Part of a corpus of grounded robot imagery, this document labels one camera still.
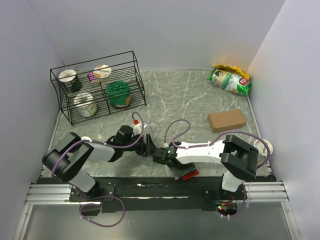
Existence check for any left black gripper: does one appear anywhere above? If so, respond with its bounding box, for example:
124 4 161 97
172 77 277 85
122 133 155 156

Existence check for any red paper box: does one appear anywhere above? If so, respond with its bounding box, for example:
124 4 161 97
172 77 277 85
181 169 199 181

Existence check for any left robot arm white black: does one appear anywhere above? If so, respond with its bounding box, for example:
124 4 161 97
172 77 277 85
42 125 156 201

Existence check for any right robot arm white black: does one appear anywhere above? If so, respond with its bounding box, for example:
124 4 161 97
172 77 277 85
152 134 259 200

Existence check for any brown cardboard box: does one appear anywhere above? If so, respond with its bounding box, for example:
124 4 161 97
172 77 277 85
207 109 247 133

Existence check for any green lidded jar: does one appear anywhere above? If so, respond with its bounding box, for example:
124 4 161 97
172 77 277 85
106 81 131 109

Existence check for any metal tin can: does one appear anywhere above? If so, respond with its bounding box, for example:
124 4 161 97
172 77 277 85
81 136 92 142

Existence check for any white cup lower shelf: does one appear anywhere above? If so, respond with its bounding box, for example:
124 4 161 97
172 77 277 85
73 92 98 118

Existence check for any white yogurt cup orange label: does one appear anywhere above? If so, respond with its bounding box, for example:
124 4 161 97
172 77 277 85
93 64 112 83

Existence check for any small purple white cup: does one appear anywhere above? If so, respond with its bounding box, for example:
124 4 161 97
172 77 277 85
87 72 97 82

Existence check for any green chips bag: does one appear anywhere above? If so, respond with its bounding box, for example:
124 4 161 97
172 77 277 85
208 68 252 96

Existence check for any foil lid dark cup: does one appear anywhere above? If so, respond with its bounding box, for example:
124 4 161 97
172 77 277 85
58 69 82 93

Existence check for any yellow chips bag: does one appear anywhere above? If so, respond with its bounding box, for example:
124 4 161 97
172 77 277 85
212 64 250 80

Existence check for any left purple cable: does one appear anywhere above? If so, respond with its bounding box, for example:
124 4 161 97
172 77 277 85
50 112 148 228

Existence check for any purple cable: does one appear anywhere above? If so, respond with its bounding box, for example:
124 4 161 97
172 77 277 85
163 119 271 219
50 112 148 228

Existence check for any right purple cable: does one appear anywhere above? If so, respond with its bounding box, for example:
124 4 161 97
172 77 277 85
163 119 271 219

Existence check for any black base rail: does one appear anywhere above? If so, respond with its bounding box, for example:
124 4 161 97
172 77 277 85
36 175 277 214

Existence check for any black wire rack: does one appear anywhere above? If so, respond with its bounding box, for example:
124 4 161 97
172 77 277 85
50 50 147 125

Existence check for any aluminium frame rail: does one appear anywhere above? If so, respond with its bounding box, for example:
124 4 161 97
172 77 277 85
13 159 302 240

